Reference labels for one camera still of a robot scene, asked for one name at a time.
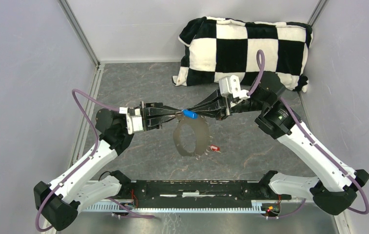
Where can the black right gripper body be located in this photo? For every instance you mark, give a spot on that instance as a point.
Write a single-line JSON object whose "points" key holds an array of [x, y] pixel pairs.
{"points": [[227, 105]]}

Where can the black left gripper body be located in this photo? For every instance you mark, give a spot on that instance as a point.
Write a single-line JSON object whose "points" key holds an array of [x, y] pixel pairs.
{"points": [[143, 114]]}

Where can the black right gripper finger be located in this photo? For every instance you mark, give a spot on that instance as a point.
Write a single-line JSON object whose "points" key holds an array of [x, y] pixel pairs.
{"points": [[206, 111], [213, 102]]}

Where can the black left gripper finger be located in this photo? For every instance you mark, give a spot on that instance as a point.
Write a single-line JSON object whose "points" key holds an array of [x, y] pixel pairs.
{"points": [[158, 109], [155, 122]]}

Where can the blue tag key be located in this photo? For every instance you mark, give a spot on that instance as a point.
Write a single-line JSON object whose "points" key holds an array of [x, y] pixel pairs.
{"points": [[190, 114]]}

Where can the silver metal key holder plate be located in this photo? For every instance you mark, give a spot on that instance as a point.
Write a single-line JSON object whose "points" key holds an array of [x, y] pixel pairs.
{"points": [[201, 132]]}

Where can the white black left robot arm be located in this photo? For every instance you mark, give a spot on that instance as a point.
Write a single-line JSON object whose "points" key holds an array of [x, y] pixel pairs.
{"points": [[61, 200]]}

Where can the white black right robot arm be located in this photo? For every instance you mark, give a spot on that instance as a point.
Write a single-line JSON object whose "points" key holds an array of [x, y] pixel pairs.
{"points": [[334, 186]]}

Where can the red tag key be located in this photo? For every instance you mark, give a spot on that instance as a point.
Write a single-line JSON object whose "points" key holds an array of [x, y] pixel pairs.
{"points": [[213, 148]]}

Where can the black white checkered pillow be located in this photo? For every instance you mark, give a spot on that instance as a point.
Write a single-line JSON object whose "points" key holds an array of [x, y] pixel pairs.
{"points": [[220, 47]]}

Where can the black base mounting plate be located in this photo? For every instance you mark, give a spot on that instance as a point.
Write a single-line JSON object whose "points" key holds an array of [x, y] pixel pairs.
{"points": [[197, 193]]}

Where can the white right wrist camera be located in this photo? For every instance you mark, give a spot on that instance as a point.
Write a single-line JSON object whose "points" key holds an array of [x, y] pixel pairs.
{"points": [[229, 87]]}

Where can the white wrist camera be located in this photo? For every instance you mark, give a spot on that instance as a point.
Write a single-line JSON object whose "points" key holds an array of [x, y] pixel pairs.
{"points": [[134, 119], [229, 87]]}

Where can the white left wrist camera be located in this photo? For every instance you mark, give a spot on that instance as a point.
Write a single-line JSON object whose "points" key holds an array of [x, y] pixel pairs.
{"points": [[134, 119]]}

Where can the white toothed cable duct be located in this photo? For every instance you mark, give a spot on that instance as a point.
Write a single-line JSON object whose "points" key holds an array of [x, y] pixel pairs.
{"points": [[108, 206]]}

